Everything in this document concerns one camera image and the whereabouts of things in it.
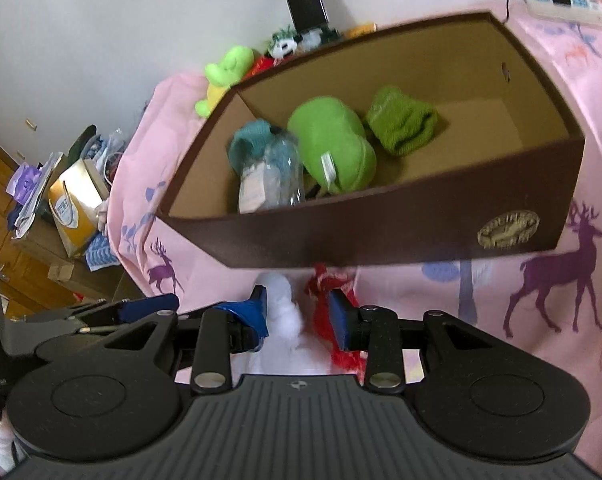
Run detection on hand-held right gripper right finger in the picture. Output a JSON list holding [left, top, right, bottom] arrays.
[[328, 289, 484, 397]]

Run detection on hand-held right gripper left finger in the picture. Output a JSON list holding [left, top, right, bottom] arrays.
[[103, 285, 270, 395]]

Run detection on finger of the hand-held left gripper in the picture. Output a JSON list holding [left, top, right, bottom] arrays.
[[11, 294, 180, 348]]

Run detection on white fluffy plush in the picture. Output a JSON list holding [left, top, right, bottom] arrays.
[[253, 270, 304, 376]]

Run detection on brown cardboard box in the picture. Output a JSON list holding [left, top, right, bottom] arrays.
[[156, 10, 587, 269]]

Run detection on clear plastic packet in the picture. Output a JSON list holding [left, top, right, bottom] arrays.
[[237, 130, 308, 213]]

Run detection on lime green plush cushion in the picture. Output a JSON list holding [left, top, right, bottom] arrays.
[[287, 96, 378, 195]]

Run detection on teal knitted hat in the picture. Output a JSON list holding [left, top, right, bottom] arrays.
[[227, 120, 282, 177]]

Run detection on green knitted cloth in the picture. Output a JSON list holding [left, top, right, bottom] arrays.
[[365, 86, 439, 157]]

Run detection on blue patterned cloth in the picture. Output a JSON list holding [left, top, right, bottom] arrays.
[[85, 234, 120, 272]]

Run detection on small cardboard box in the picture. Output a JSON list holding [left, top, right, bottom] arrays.
[[47, 261, 76, 282]]

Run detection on yellow paper bag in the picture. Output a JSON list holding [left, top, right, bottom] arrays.
[[48, 157, 110, 259]]

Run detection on white papers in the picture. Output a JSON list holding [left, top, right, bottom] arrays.
[[13, 152, 64, 239]]

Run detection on purple plastic bag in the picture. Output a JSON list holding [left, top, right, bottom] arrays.
[[6, 162, 44, 202]]

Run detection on dark round hat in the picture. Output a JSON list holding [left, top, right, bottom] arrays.
[[68, 125, 98, 159]]

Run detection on green frog plush toy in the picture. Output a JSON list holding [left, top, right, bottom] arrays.
[[195, 45, 254, 120]]

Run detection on yellow book box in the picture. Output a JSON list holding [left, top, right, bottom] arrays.
[[343, 21, 377, 40]]

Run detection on pink printed bedsheet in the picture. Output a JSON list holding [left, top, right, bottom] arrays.
[[103, 0, 602, 463]]

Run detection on white power strip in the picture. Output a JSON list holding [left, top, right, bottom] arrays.
[[525, 0, 602, 30]]

